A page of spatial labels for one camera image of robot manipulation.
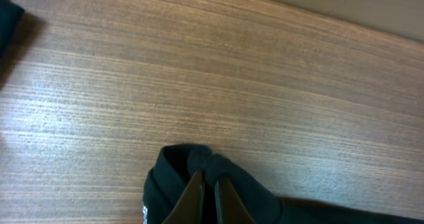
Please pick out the black folded garment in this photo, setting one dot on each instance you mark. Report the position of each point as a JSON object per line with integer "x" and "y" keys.
{"x": 10, "y": 15}

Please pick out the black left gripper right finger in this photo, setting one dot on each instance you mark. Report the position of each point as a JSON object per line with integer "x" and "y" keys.
{"x": 229, "y": 206}

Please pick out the black polo shirt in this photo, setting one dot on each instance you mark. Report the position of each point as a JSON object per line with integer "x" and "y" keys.
{"x": 176, "y": 164}

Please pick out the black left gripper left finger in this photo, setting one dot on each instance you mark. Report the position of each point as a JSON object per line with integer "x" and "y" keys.
{"x": 189, "y": 207}

